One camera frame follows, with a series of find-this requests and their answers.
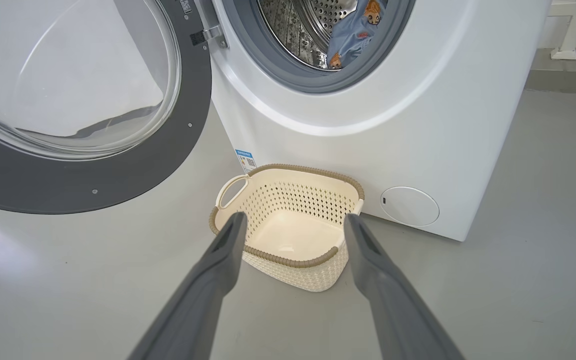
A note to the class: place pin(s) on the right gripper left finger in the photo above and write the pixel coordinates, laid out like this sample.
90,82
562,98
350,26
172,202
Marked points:
203,300

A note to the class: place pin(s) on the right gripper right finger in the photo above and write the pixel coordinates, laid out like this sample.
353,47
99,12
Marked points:
393,300

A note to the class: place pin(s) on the black glass washing machine door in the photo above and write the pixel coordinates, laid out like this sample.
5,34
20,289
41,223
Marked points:
143,170

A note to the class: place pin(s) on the blue cartoon print garment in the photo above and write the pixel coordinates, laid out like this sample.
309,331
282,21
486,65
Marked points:
353,40

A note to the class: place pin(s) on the cream perforated laundry basket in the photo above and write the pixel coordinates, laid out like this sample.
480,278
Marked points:
293,235

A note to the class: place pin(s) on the white front-load washing machine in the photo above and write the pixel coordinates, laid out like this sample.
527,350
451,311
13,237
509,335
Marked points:
443,125

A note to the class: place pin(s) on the round white filter cover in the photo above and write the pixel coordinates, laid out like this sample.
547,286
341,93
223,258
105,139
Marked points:
410,206

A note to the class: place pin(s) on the blue energy label sticker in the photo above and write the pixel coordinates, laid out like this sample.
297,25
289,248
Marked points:
245,161

